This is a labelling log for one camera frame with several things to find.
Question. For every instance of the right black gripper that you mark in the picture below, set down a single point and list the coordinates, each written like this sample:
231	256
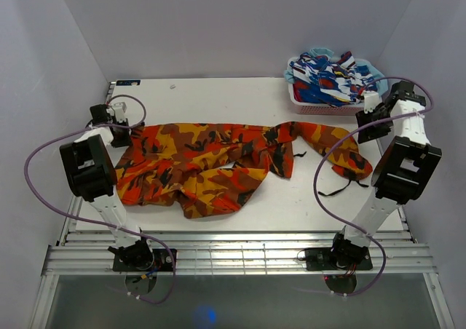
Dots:
369	133

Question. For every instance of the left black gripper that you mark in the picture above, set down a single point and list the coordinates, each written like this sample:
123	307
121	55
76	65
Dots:
125	142

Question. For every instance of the orange camouflage trousers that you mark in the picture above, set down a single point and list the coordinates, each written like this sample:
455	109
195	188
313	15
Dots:
214	169

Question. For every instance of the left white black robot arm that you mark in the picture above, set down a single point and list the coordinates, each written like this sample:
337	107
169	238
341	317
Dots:
92	176

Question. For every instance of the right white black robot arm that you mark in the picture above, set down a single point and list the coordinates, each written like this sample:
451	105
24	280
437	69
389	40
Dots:
401	174

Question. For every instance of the light blue garment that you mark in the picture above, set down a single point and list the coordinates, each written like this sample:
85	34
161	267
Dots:
380	83

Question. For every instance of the blue label sticker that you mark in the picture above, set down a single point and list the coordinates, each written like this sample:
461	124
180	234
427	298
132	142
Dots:
128	82

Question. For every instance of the pink plastic laundry basket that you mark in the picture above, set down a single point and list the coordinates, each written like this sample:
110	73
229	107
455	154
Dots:
327	107

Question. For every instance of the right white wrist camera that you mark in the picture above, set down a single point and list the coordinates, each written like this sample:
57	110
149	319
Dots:
371	100

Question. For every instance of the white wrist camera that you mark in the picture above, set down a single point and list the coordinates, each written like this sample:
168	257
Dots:
117	112
371	100

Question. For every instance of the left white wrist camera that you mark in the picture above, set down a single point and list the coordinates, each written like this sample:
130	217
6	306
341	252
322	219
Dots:
117	112

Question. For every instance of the aluminium frame rail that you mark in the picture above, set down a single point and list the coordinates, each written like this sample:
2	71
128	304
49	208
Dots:
236	254

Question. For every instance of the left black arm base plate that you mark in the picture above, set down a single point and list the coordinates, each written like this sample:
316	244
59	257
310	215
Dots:
163	261

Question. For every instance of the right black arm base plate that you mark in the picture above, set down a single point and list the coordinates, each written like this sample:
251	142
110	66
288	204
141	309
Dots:
324	259

